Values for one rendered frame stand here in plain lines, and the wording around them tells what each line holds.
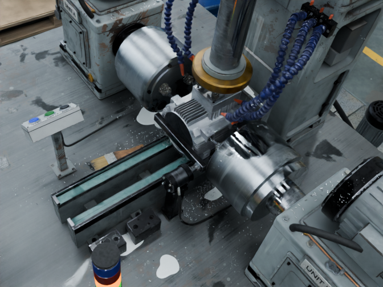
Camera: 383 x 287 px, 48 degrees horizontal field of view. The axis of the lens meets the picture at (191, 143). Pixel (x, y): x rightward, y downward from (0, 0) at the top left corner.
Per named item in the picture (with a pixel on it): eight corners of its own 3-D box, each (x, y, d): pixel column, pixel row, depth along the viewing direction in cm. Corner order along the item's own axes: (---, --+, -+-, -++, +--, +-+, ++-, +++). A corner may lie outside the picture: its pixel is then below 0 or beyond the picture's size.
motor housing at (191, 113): (203, 110, 159) (211, 72, 144) (236, 144, 151) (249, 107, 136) (159, 132, 150) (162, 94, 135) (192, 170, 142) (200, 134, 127)
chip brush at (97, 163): (141, 142, 161) (141, 140, 161) (147, 152, 159) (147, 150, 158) (89, 162, 153) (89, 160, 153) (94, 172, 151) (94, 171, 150)
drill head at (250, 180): (239, 139, 153) (255, 90, 133) (324, 225, 136) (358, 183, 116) (183, 171, 142) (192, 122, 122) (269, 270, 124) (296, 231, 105)
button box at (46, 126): (76, 115, 139) (70, 101, 137) (85, 120, 134) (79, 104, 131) (26, 138, 132) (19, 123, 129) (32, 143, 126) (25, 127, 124)
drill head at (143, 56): (148, 48, 177) (150, -6, 158) (203, 103, 162) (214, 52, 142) (94, 69, 166) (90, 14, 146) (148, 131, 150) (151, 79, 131)
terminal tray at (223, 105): (217, 87, 145) (220, 72, 139) (237, 107, 141) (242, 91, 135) (189, 101, 140) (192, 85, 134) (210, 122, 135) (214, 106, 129)
